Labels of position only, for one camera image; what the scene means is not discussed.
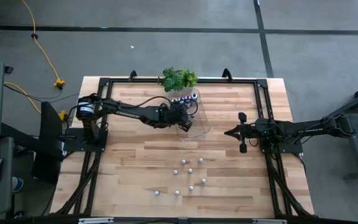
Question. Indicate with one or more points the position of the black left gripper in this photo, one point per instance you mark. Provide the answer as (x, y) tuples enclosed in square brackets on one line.
[(179, 115)]

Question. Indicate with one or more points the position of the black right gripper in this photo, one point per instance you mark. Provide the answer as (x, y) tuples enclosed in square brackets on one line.
[(253, 130)]

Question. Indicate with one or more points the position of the blue food colouring bottle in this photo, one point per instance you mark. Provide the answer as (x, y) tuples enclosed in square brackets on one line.
[(181, 99)]

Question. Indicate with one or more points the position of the red food colouring bottle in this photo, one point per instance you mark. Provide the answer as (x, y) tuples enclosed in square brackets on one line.
[(174, 99)]

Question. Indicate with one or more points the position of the purple food colouring bottle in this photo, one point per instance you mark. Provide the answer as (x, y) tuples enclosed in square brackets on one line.
[(187, 97)]

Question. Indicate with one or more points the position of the clear plastic tray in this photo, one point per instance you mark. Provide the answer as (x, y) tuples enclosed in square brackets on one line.
[(201, 124)]

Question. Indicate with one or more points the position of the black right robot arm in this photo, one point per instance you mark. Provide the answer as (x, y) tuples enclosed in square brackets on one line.
[(309, 128)]

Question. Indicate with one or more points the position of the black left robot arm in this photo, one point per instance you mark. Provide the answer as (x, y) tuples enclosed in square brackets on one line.
[(129, 112)]

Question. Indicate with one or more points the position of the green artificial plant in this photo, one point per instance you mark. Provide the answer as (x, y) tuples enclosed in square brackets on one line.
[(172, 81)]

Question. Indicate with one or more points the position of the black clamp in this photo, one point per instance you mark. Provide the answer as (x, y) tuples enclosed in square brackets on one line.
[(132, 75), (227, 74)]

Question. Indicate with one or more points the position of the yellow power plug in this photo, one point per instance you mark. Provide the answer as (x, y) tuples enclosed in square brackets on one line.
[(59, 83), (62, 115)]

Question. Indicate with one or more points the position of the black support stand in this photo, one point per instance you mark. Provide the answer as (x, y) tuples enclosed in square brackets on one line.
[(45, 168)]

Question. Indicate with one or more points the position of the blue white cup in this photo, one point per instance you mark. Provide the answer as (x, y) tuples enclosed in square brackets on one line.
[(18, 184)]

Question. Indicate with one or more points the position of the silver metal bracket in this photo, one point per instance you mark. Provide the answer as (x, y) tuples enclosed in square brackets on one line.
[(269, 221), (95, 220)]

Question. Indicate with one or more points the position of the dark metal cart frame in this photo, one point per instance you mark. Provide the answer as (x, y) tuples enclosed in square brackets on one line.
[(356, 155)]

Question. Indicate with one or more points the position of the black desk bracket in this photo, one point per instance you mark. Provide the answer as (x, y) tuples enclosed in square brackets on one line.
[(8, 69)]

